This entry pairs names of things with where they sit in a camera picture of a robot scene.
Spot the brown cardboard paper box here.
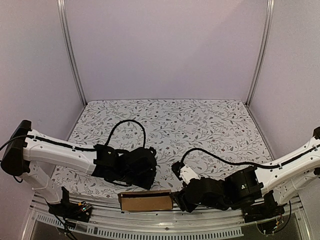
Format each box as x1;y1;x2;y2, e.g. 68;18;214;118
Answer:
118;190;174;212

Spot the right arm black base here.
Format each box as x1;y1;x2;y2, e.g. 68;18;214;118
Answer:
242;190;286;223

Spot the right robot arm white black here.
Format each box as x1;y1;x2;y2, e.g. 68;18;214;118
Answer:
170;128;320;218

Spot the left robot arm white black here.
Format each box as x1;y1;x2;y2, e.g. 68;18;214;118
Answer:
0;120;157;217

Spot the floral patterned table mat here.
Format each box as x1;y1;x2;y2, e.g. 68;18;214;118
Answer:
49;99;280;202

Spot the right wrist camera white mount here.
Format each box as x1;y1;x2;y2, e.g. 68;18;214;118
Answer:
171;161;200;185

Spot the aluminium front rail frame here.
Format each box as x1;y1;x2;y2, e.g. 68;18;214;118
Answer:
22;194;313;240

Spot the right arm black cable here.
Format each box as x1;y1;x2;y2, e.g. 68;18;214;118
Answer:
180;148;320;171

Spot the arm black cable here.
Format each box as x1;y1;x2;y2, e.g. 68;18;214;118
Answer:
180;148;320;171
104;120;148;151

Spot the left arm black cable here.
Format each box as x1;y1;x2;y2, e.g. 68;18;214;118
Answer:
104;120;148;151

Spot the right aluminium frame post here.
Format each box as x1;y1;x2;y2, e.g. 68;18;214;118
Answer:
245;0;275;108

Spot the aluminium frame post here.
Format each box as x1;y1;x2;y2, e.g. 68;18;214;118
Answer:
57;0;88;107
245;0;275;108

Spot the left aluminium frame post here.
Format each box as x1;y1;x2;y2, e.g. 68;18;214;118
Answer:
57;0;88;107

